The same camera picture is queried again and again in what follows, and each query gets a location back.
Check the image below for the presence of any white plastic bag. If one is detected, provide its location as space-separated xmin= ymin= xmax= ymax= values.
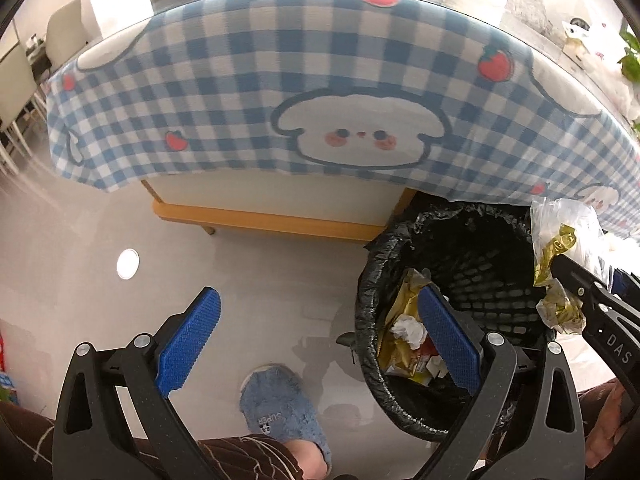
xmin=599 ymin=60 xmax=640 ymax=122

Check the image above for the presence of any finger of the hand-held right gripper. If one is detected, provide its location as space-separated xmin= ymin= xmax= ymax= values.
xmin=549 ymin=254 xmax=640 ymax=382
xmin=611 ymin=269 xmax=640 ymax=308

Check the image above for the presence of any black trash bin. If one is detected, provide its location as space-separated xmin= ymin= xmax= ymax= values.
xmin=354 ymin=201 xmax=562 ymax=442

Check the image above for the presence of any grey sofa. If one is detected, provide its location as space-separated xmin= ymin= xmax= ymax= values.
xmin=195 ymin=0 xmax=548 ymax=41

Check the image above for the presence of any brown paper bag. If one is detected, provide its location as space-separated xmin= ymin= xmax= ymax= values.
xmin=562 ymin=20 xmax=594 ymax=59

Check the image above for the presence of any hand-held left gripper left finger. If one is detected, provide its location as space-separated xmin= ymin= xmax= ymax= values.
xmin=52 ymin=286 xmax=236 ymax=480

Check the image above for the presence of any green potted plant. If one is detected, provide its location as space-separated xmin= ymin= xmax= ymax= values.
xmin=617 ymin=30 xmax=640 ymax=136

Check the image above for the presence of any red print plastic bag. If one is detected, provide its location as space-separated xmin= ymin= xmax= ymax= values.
xmin=585 ymin=20 xmax=627 ymax=72

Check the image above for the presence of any wooden table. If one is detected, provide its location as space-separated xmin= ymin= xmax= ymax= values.
xmin=140 ymin=179 xmax=419 ymax=249

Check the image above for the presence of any gold clear plastic wrapper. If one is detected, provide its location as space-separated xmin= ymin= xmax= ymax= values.
xmin=530 ymin=197 xmax=617 ymax=336

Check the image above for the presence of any blue checked tablecloth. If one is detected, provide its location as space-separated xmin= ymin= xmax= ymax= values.
xmin=45 ymin=0 xmax=640 ymax=242

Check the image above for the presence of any yellow paper bag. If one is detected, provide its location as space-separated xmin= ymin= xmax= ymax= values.
xmin=377 ymin=267 xmax=434 ymax=379

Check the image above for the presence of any blue fuzzy slipper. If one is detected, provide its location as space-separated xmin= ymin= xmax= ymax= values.
xmin=239 ymin=365 xmax=332 ymax=476

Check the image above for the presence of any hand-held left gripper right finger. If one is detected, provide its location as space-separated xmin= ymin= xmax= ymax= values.
xmin=417 ymin=284 xmax=587 ymax=480

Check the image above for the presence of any white tissue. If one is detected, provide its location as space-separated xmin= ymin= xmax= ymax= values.
xmin=391 ymin=314 xmax=427 ymax=347

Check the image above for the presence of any person's right hand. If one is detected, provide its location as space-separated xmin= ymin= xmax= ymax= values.
xmin=584 ymin=384 xmax=640 ymax=469

